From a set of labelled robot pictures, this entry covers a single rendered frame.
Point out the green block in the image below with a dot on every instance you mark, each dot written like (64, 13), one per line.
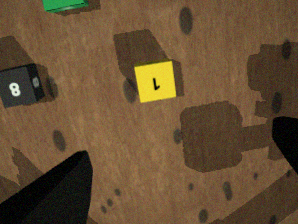
(63, 5)

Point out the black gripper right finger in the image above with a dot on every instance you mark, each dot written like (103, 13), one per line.
(285, 135)

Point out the black block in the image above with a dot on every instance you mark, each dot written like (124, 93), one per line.
(20, 85)

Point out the yellow block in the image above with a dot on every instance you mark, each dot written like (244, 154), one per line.
(154, 79)

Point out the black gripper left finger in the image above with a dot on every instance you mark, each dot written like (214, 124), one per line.
(60, 196)

